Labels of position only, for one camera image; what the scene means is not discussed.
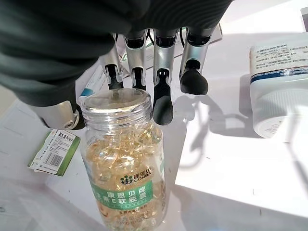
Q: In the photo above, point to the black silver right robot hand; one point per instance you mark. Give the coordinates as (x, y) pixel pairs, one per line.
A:
(48, 48)

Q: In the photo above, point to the small green white box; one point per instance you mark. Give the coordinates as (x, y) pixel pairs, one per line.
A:
(55, 151)

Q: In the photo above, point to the clear capsule bottle green label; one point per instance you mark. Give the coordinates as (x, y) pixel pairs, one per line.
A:
(120, 156)

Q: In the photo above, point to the white medicine bottle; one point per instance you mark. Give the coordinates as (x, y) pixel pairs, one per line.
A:
(276, 96)

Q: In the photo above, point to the pink medicine box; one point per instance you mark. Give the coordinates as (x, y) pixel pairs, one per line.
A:
(305, 14)

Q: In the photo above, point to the blue white medicine box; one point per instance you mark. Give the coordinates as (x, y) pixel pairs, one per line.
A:
(96, 79)

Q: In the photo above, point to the long green white box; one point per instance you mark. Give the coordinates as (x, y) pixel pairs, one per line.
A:
(216, 34)

